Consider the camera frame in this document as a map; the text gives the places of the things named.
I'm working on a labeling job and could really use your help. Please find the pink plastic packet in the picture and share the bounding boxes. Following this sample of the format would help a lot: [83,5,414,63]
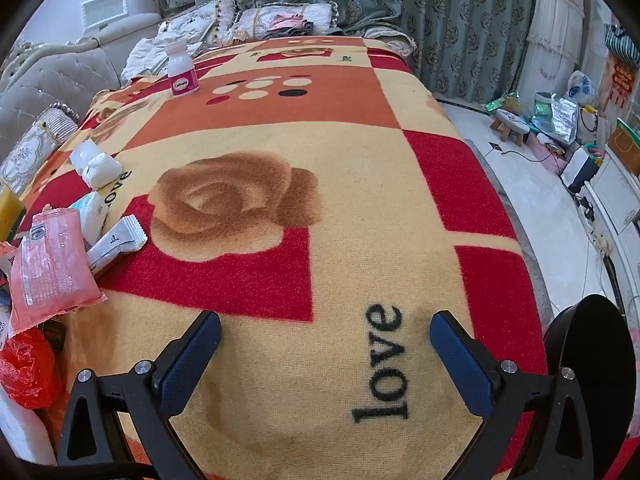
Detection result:
[9,208,107,333]

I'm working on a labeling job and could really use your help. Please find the lace covered air conditioner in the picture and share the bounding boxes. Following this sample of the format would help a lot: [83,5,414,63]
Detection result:
[520,0,586,96]

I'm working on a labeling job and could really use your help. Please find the printed rose blanket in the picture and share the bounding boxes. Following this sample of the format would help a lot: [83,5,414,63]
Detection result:
[20,35,551,480]

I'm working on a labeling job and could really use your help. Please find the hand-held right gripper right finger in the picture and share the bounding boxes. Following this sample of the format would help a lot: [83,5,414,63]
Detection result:
[430,310,596,480]

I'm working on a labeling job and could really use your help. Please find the dark small packet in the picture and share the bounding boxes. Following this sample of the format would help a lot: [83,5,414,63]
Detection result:
[40,321,68,356]

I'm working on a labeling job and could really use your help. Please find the grey tufted sofa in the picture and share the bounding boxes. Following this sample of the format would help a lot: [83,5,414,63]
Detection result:
[0,12,161,146]

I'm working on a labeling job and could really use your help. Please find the white plastic bag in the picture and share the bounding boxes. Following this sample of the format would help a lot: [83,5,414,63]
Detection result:
[566,71,598,106]

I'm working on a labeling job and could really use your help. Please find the white crumpled cloth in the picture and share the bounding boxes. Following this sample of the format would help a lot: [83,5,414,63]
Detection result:
[121,37,206,81]

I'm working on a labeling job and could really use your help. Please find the white blue tissue pack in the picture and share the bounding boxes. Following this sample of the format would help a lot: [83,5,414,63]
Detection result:
[67,192,108,246]

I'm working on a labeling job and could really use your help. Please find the white shopping bag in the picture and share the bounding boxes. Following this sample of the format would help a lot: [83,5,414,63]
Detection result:
[577,107,608,146]

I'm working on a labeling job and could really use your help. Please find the white bottle pink label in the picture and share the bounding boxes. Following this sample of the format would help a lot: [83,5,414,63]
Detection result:
[166,41,200,97]

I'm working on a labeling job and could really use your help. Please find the silver foil bag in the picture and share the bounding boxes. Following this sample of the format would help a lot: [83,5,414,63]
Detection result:
[532,97,578,143]

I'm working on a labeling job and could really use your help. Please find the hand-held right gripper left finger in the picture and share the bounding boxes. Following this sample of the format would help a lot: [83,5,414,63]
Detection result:
[56,310,222,480]

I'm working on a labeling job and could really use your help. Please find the embroidered frilled cushion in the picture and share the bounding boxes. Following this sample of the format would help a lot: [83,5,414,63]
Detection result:
[220,2,341,43]

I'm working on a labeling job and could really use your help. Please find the orange paper bag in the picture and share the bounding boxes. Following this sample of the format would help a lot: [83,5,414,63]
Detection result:
[607,120,640,176]

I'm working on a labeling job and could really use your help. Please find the small wooden stool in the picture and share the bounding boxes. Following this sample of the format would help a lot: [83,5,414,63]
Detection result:
[492,109,531,147]

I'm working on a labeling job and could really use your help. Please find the striped tote bag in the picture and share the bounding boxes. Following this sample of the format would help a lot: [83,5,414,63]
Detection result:
[604,24,640,68]

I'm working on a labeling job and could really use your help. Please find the red plastic bag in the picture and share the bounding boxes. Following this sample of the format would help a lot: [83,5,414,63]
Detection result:
[0,329,63,410]

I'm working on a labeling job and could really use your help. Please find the green foil wrapper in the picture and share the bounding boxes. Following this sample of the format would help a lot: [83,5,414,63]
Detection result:
[485,92,521,113]

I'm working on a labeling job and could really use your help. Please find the embroidered bolster pillow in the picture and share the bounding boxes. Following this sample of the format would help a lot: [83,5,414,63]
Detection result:
[0,105,81,196]

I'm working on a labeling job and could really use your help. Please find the folded clothes pile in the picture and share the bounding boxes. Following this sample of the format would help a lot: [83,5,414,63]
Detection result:
[267,14,316,38]

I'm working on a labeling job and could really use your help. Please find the crumpled white tissue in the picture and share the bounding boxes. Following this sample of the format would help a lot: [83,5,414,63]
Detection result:
[69,140,122,190]

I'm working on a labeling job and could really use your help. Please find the white foam block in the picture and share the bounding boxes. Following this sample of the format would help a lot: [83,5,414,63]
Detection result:
[0,385,57,466]

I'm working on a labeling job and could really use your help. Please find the red wall hanging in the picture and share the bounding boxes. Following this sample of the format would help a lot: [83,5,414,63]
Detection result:
[602,62,638,111]

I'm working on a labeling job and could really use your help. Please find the green patterned curtain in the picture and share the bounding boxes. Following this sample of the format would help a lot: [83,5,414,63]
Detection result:
[155,0,538,103]

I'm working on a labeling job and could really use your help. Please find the white cabinet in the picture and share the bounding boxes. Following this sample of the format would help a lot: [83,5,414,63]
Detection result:
[582,145,640,311]

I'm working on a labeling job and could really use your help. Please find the embroidered beaded cushion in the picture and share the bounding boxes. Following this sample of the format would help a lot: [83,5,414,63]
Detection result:
[157,0,238,46]

